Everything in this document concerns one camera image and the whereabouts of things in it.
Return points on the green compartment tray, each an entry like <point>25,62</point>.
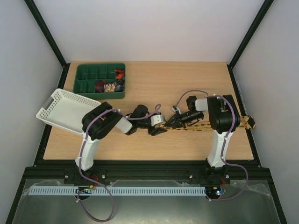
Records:
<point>87,75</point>

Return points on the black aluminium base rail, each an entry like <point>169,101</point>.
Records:
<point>192,172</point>

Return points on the white perforated plastic basket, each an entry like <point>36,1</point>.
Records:
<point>65,110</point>

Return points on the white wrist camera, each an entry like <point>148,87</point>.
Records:
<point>175,109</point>
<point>157,119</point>

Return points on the colourful patterned rolled tie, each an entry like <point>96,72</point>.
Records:
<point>110,87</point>

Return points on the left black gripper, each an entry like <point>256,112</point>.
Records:
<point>154,132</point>

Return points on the light blue cable duct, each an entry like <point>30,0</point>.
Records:
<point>116,191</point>

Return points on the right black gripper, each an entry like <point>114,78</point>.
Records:
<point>179,119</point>

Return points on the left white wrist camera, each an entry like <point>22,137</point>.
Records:
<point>157,119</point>

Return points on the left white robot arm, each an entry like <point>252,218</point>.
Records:
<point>99,122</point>

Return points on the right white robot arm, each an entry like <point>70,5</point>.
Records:
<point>224,118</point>

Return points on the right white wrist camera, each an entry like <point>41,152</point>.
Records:
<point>175,109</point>

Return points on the red orange rolled tie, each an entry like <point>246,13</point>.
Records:
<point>119,74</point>

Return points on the dark red rolled tie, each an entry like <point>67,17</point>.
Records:
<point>99,85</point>

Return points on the yellow leopard print tie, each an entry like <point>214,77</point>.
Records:
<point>246,122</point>

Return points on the blue patterned rolled tie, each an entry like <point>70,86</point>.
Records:
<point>120,85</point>

